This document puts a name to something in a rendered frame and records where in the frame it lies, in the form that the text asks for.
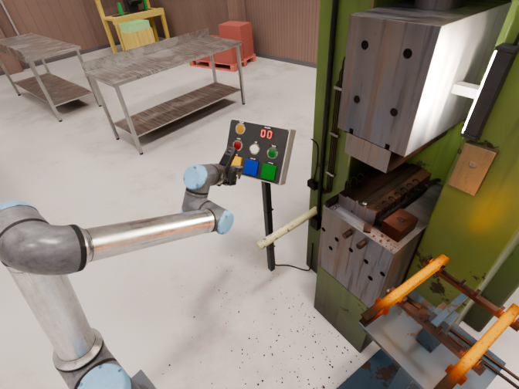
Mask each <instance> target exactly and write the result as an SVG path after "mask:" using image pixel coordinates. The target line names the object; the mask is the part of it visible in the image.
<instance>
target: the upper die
mask: <svg viewBox="0 0 519 389"><path fill-rule="evenodd" d="M446 133H447V130H446V131H445V132H443V133H441V134H440V135H439V136H437V137H435V138H433V139H432V140H431V141H429V142H427V143H426V144H424V145H422V146H421V147H419V148H418V149H416V150H415V151H413V152H412V153H410V154H408V155H407V156H405V157H403V156H401V155H399V154H396V153H394V152H392V151H390V150H389V147H390V146H388V147H386V148H383V147H380V146H378V145H377V144H373V143H372V142H370V141H367V140H365V139H362V138H360V137H358V136H355V135H354V134H353V131H352V132H350V133H348V132H347V136H346V142H345V149H344V152H345V153H346V154H349V155H351V156H352V157H355V158H357V159H358V160H360V161H362V162H364V163H366V164H368V165H370V166H372V167H374V168H376V169H378V170H380V171H382V172H384V173H388V172H389V171H390V170H392V169H393V168H395V167H397V166H399V165H400V164H401V163H403V162H404V161H407V160H408V159H409V158H411V157H412V156H414V155H415V154H417V153H419V152H420V151H422V150H423V149H425V148H426V147H428V146H429V145H431V144H433V143H434V142H436V141H437V140H438V139H440V138H442V137H444V136H445V135H446Z"/></svg>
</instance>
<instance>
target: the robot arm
mask: <svg viewBox="0 0 519 389"><path fill-rule="evenodd" d="M236 154H237V149H235V148H233V147H227V148H226V151H225V153H224V154H223V156H222V158H221V160H220V162H219V163H218V164H195V165H192V166H190V167H188V168H187V169H186V170H185V172H184V174H183V181H184V183H185V186H186V189H185V195H184V199H183V203H182V205H181V213H178V214H173V215H164V216H159V217H154V218H145V219H140V220H135V221H130V222H121V223H117V224H112V225H103V226H97V227H92V228H81V227H80V226H78V225H75V224H73V225H51V224H50V223H48V222H47V220H45V219H44V217H42V216H41V215H40V213H39V211H38V210H37V209H36V208H35V207H33V206H31V205H30V204H28V203H26V202H23V201H7V202H4V203H1V204H0V261H1V262H2V265H3V266H5V267H6V269H7V270H8V272H9V274H10V275H11V277H12V278H13V280H14V282H15V284H16V285H17V287H18V288H19V291H20V292H21V294H22V295H23V297H24V299H25V301H26V302H27V303H28V305H29V308H30V309H31V311H32V312H33V314H34V316H35V317H36V319H37V320H38V322H39V325H40V326H41V327H42V329H43V331H44V333H45V334H46V336H47V337H48V339H49V342H50V343H51V344H52V346H53V348H54V351H53V363H54V365H55V368H56V369H57V370H58V371H59V373H60V375H61V377H62V378H63V379H64V381H65V383H66V385H67V386H68V388H69V389H149V388H148V387H146V386H144V385H143V384H136V383H135V382H134V381H133V380H132V379H131V377H130V376H129V375H128V374H127V372H126V371H125V370H124V368H122V366H121V365H120V364H119V363H118V361H117V360H116V359H115V357H114V356H113V354H112V353H111V352H110V351H109V350H108V348H107V346H106V344H105V343H104V340H103V337H102V335H101V333H100V332H99V331H98V330H97V329H94V328H92V327H90V325H89V323H88V320H87V318H86V316H85V313H84V311H83V309H82V306H81V305H80V302H79V300H78V298H77V296H76V293H75V291H74V289H73V286H72V284H71V282H70V279H69V277H68V275H67V274H72V273H75V272H80V271H83V270H84V269H85V268H86V267H87V264H88V263H89V262H94V261H97V260H101V259H106V258H110V257H113V256H116V255H121V254H124V253H128V252H133V251H137V250H140V249H146V248H149V247H152V246H156V245H161V244H165V243H168V242H173V241H177V240H180V239H184V238H189V237H192V236H196V235H201V234H205V233H210V232H217V233H218V234H220V235H224V234H226V233H227V232H228V231H229V230H230V229H231V227H232V225H233V222H234V215H233V213H232V212H230V211H229V210H226V209H225V208H223V207H221V206H219V205H217V204H216V203H214V202H212V201H210V200H209V199H207V198H208V195H209V189H210V186H213V185H217V186H219V187H220V186H221V185H222V184H223V185H225V186H232V185H236V181H237V176H236V175H238V179H240V178H241V175H242V172H243V169H244V168H243V166H240V165H232V164H231V163H232V161H233V159H234V157H235V156H236Z"/></svg>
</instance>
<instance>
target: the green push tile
mask: <svg viewBox="0 0 519 389"><path fill-rule="evenodd" d="M276 169H277V166H275V165H272V164H265V163H263V169H262V173H261V178H265V179H267V180H271V181H275V177H276Z"/></svg>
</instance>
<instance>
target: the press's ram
mask: <svg viewBox="0 0 519 389"><path fill-rule="evenodd" d="M415 1H416V0H405V1H401V2H396V3H392V4H389V5H384V6H381V7H377V8H372V9H369V10H365V11H362V12H356V13H354V14H350V18H349V25H348V38H347V46H346V53H345V61H344V74H343V81H342V88H341V102H340V110H339V117H338V128H340V129H342V130H345V131H347V132H348V133H350V132H352V131H353V134H354V135H355V136H358V137H360V138H362V139H365V140H367V141H370V142H372V143H373V144H377V145H378V146H380V147H383V148H386V147H388V146H390V147H389V150H390V151H392V152H394V153H396V154H399V155H401V156H403V157H405V156H407V155H408V154H410V153H412V152H413V151H415V150H416V149H418V148H419V147H421V146H422V145H424V144H426V143H427V142H429V141H431V140H432V139H433V138H435V137H437V136H439V135H440V134H441V133H443V132H445V131H446V130H448V129H450V128H451V127H453V126H454V125H456V124H457V123H459V122H460V121H462V120H464V119H465V118H466V116H467V114H468V112H469V110H470V107H471V104H472V102H473V99H476V97H477V94H478V92H479V90H480V87H481V86H479V85H480V81H481V80H482V77H483V74H484V72H485V69H486V68H487V64H488V62H489V60H490V57H491V54H492V52H493V50H494V47H495V45H496V42H497V39H498V37H499V35H500V31H501V29H502V27H503V25H504V22H505V19H506V17H507V14H508V12H509V10H510V7H511V4H512V1H501V0H467V3H466V6H465V7H462V8H453V9H426V8H417V7H415V6H414V4H415Z"/></svg>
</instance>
